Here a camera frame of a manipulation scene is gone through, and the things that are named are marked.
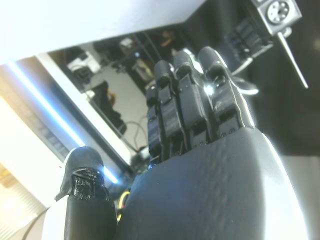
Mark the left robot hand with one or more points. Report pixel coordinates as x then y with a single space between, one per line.
200 190

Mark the black toy brick phone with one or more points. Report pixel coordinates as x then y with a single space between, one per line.
277 12

